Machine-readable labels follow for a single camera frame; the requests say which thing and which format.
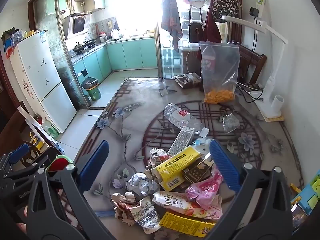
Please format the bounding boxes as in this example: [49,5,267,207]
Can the crumpled printed wrapper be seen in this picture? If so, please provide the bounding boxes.
[111,192,162,232]

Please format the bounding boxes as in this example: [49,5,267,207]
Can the red bucket with green rim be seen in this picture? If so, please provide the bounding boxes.
[46,155,74,173]

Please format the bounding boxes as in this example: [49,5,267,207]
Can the wooden coaster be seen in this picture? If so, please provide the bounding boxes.
[256,112,285,122]

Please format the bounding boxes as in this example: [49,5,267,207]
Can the black letter print bag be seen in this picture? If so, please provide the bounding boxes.
[209,0,242,23]

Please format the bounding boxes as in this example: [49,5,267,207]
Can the range hood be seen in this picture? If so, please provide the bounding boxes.
[60,11,93,40]

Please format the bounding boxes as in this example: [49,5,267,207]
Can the dark snack packet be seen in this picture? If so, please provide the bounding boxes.
[172,72,202,89]

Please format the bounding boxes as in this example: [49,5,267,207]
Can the yellow bag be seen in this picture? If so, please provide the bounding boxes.
[30,134,44,150]

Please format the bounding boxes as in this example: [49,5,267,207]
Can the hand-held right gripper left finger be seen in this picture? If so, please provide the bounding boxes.
[26,140,125,240]

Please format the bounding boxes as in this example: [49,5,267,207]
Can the crumpled red white paper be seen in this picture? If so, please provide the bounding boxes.
[145,148,170,178]

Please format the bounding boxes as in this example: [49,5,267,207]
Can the pink plastic bag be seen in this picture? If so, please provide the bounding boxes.
[185,166,224,210]

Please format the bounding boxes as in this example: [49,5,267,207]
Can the carved wooden chair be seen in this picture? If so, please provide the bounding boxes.
[0,102,50,155]

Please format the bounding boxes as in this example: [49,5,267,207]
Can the clear water bottle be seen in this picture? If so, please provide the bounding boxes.
[164,103,209,138]

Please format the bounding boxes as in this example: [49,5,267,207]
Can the maroon hanging garment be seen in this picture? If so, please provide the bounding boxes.
[196,0,222,60]

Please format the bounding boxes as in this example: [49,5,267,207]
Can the teal kitchen cabinets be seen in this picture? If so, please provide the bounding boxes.
[71,37,158,85]

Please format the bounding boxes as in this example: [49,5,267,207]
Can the soft drink bottle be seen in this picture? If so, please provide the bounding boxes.
[201,45,217,73]

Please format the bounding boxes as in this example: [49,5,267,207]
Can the clear zip bag orange snacks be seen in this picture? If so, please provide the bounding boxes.
[199,41,241,105]

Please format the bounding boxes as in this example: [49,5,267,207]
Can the red blue box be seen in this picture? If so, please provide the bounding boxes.
[4,39,15,59]

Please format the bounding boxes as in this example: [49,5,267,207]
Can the blue yellow carton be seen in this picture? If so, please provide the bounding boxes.
[291,170,320,228]

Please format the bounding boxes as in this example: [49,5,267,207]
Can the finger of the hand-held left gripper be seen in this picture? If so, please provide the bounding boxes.
[24,147,59,172]
[5,144,30,167]

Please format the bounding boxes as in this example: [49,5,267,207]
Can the white refrigerator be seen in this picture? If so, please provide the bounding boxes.
[10,30,77,133]

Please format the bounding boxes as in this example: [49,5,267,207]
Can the dark wooden chair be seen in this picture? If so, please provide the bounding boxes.
[226,40,267,85]

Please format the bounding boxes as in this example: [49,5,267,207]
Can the plaid hanging towel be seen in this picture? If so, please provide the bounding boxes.
[161,0,184,53]

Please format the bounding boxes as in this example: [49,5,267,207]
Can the yellow drink carton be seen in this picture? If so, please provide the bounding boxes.
[159,211,217,238]

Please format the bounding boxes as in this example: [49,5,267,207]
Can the green bin with black liner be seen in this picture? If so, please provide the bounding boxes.
[81,77,102,101]

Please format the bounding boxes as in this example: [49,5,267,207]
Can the green dish soap bottle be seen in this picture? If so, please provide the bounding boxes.
[41,117,59,139]

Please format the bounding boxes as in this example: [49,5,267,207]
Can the small clear plastic bag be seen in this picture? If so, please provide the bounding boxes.
[220,113,241,134]

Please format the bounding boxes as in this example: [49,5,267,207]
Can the white desk lamp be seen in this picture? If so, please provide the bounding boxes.
[221,15,289,118]

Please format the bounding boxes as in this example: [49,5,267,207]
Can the yellow medicine box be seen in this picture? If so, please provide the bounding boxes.
[151,146,202,192]

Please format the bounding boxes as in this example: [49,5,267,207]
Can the black shoulder bag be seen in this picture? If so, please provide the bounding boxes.
[189,21,203,43]

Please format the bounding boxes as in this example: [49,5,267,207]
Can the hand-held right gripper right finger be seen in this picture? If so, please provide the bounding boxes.
[200,139,293,240]

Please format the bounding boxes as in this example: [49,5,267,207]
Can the person's left hand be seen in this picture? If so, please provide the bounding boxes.
[15,202,29,234]

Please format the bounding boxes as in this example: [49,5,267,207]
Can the dark brown cigarette box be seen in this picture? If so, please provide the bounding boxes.
[182,152,214,184]

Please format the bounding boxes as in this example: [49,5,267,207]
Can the white snack packet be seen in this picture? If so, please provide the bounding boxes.
[152,191,223,220]

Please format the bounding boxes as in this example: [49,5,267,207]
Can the long white printed roll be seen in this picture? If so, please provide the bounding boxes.
[17,105,65,155]

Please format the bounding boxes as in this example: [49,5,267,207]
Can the blue label plastic bottle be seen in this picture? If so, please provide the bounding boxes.
[192,137,213,155]

